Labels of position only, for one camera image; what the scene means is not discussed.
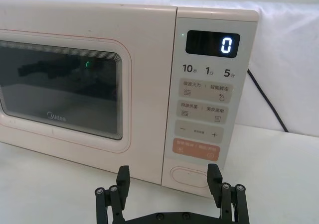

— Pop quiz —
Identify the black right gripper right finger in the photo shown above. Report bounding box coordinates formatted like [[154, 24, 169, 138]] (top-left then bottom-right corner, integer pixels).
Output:
[[206, 163, 249, 224]]

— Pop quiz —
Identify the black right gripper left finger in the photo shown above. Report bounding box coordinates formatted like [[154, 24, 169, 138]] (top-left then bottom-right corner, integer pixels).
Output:
[[94, 165, 132, 224]]

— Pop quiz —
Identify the white table cloth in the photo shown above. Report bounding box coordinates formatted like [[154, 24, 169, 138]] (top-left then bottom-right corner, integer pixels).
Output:
[[0, 123, 319, 224]]

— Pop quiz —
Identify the oven control panel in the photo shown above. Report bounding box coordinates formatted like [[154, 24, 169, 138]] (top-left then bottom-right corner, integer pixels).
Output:
[[165, 19, 258, 171]]

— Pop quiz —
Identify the cream microwave oven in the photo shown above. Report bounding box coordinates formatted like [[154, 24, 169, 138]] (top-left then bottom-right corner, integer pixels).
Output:
[[0, 0, 260, 200]]

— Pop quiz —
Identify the black power cable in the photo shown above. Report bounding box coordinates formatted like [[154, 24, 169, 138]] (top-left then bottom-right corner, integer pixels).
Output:
[[246, 68, 290, 134]]

